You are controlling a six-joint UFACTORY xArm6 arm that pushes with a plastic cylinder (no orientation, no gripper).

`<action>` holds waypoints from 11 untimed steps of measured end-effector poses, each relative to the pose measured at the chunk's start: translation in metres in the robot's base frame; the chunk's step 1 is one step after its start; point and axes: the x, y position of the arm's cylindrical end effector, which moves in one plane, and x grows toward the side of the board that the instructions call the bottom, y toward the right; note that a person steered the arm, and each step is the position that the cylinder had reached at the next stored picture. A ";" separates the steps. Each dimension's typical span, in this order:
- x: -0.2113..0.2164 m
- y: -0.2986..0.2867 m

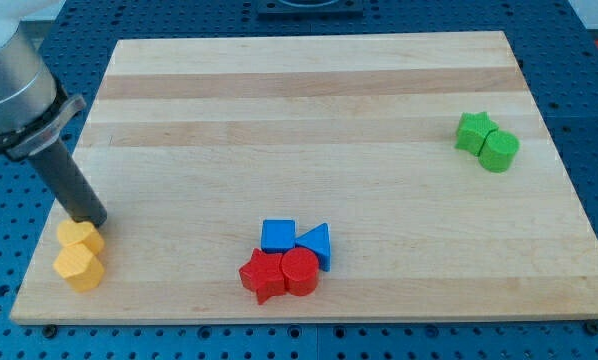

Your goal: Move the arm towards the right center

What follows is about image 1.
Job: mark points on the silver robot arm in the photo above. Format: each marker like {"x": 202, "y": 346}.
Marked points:
{"x": 34, "y": 106}

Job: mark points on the blue cube block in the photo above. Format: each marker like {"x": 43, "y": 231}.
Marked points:
{"x": 278, "y": 235}

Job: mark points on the blue triangle block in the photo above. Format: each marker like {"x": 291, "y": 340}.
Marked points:
{"x": 318, "y": 241}

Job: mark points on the red cylinder block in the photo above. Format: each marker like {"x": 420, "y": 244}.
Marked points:
{"x": 300, "y": 268}

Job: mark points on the red star block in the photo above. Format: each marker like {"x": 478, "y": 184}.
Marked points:
{"x": 262, "y": 275}

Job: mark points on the green star block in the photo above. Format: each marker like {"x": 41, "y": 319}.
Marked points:
{"x": 473, "y": 130}

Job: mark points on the green cylinder block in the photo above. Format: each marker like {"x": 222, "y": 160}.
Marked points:
{"x": 499, "y": 151}

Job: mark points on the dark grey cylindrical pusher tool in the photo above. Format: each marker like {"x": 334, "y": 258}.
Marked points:
{"x": 58, "y": 170}

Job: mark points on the yellow hexagon block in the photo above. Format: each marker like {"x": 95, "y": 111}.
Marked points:
{"x": 79, "y": 267}

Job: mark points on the yellow heart block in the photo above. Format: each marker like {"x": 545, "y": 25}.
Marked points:
{"x": 70, "y": 233}

